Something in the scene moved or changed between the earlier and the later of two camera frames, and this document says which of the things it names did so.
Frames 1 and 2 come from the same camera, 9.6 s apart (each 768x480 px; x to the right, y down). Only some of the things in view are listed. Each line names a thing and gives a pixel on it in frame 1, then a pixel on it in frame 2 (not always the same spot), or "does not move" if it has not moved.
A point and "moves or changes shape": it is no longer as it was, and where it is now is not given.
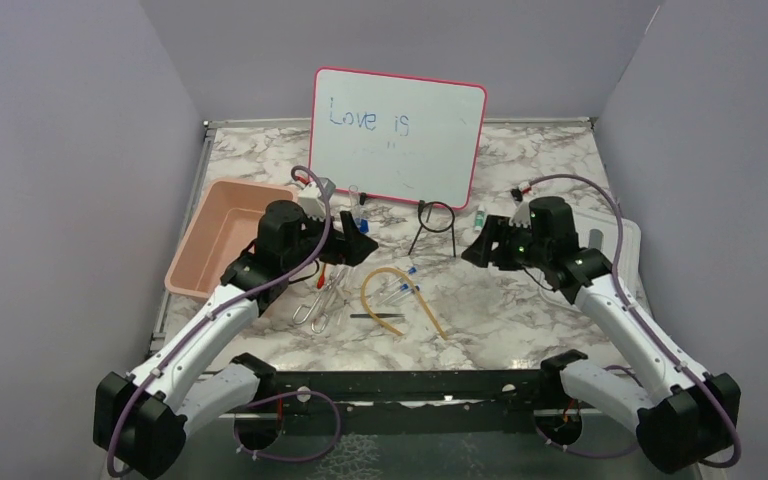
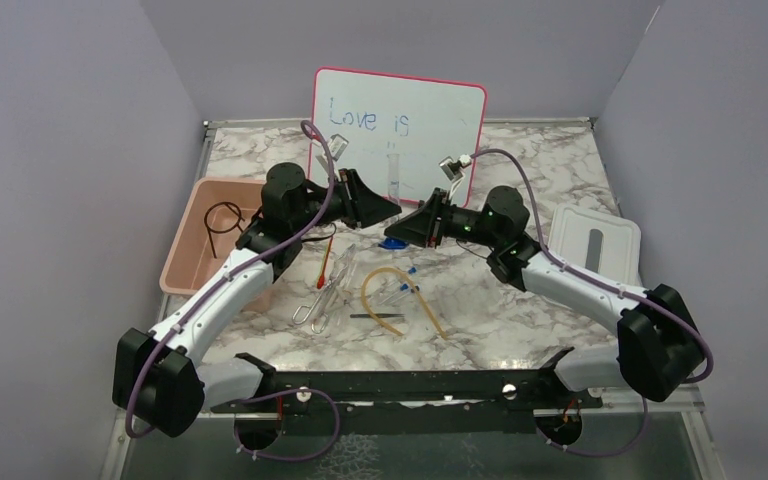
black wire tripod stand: (432, 231) moves or changes shape
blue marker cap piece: (361, 223) moves or changes shape
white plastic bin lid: (601, 232) does not move
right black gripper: (480, 251) → (422, 227)
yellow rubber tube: (414, 288) does not move
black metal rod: (379, 315) does not move
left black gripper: (348, 246) → (362, 207)
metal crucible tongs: (320, 307) does not move
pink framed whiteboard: (396, 136) does not move
